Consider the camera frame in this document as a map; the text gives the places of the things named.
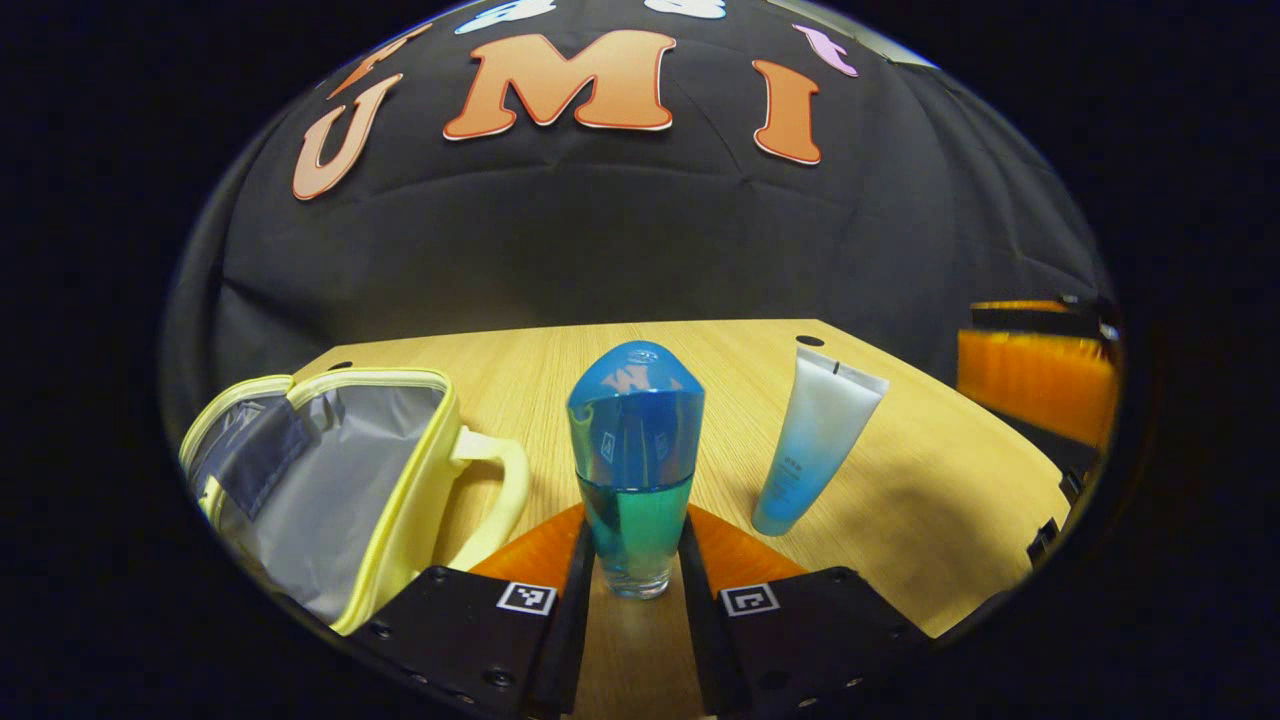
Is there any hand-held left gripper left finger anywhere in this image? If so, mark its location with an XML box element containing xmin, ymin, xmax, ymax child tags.
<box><xmin>355</xmin><ymin>505</ymin><xmax>597</xmax><ymax>719</ymax></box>

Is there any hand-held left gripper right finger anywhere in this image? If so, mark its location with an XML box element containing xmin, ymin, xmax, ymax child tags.
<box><xmin>679</xmin><ymin>505</ymin><xmax>937</xmax><ymax>719</ymax></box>

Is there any blue glass bottle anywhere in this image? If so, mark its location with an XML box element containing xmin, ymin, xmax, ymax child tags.
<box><xmin>566</xmin><ymin>340</ymin><xmax>707</xmax><ymax>601</ymax></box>

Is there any white and blue tube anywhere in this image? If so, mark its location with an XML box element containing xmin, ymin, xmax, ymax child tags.
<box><xmin>751</xmin><ymin>345</ymin><xmax>891</xmax><ymax>539</ymax></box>

